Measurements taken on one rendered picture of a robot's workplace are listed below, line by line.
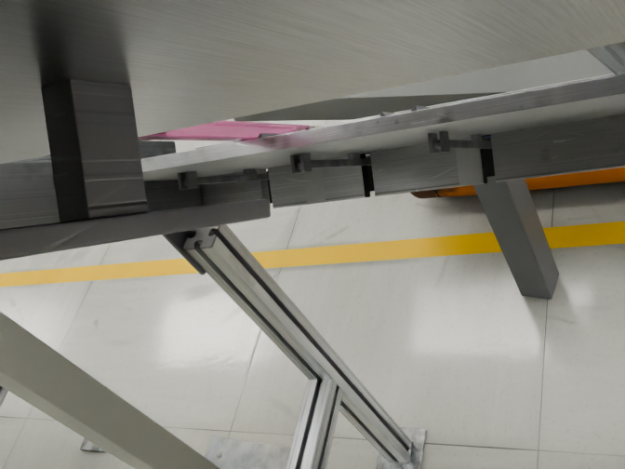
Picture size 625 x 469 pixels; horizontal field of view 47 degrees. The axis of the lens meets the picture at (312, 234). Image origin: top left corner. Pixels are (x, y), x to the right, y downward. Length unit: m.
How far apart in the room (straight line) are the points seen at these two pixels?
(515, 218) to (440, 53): 0.98
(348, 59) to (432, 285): 1.28
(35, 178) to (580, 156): 0.43
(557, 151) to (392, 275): 0.93
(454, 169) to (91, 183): 0.48
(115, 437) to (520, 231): 0.69
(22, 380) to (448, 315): 0.78
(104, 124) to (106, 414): 0.91
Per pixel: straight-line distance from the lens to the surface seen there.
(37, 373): 0.99
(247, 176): 0.68
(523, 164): 0.61
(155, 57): 0.16
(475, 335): 1.36
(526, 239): 1.22
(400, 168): 0.64
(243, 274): 0.84
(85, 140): 0.17
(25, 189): 0.60
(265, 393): 1.49
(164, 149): 0.72
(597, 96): 0.41
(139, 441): 1.12
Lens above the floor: 1.13
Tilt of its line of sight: 43 degrees down
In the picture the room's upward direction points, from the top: 36 degrees counter-clockwise
